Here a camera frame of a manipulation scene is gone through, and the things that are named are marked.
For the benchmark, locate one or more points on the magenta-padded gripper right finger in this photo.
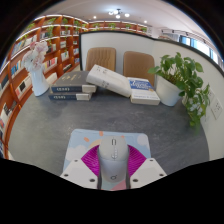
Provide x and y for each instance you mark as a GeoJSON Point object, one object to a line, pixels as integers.
{"type": "Point", "coordinates": [148, 171]}

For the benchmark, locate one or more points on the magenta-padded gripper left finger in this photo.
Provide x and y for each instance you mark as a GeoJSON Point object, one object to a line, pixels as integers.
{"type": "Point", "coordinates": [78, 171]}

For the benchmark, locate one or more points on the white ceramic jug vase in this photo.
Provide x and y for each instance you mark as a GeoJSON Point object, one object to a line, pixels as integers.
{"type": "Point", "coordinates": [40, 85]}

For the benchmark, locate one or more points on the tan upholstered chair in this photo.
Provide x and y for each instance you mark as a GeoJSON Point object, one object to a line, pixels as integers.
{"type": "Point", "coordinates": [100, 58]}
{"type": "Point", "coordinates": [138, 65]}

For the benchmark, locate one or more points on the thick white book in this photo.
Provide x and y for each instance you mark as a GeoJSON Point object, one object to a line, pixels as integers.
{"type": "Point", "coordinates": [108, 80]}

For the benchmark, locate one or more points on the white wall socket panel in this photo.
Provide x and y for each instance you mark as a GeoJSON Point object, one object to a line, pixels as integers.
{"type": "Point", "coordinates": [216, 108]}

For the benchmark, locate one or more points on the green potted plant white pot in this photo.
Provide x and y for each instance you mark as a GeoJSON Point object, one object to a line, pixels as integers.
{"type": "Point", "coordinates": [170, 90]}

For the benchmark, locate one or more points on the pastel cloud print mouse pad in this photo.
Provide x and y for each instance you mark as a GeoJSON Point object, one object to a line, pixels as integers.
{"type": "Point", "coordinates": [80, 141]}

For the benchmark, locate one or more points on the curved wooden bookshelf unit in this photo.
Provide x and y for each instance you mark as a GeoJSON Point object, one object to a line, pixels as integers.
{"type": "Point", "coordinates": [20, 63]}

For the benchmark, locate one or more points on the white book with blue cover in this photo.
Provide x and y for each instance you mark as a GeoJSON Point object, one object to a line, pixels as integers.
{"type": "Point", "coordinates": [143, 91]}

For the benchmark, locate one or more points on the white computer mouse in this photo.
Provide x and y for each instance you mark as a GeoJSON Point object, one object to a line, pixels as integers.
{"type": "Point", "coordinates": [113, 160]}

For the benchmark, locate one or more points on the ceiling spotlight cluster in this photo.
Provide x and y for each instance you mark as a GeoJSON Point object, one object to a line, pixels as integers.
{"type": "Point", "coordinates": [117, 13]}

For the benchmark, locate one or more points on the pink and white flower bouquet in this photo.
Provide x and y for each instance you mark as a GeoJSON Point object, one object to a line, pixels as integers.
{"type": "Point", "coordinates": [35, 55]}

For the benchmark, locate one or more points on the window with curtains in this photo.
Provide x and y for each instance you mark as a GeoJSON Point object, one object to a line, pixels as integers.
{"type": "Point", "coordinates": [200, 45]}

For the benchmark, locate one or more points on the wooden shelf unit with plants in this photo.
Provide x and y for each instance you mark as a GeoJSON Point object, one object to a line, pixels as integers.
{"type": "Point", "coordinates": [116, 26]}

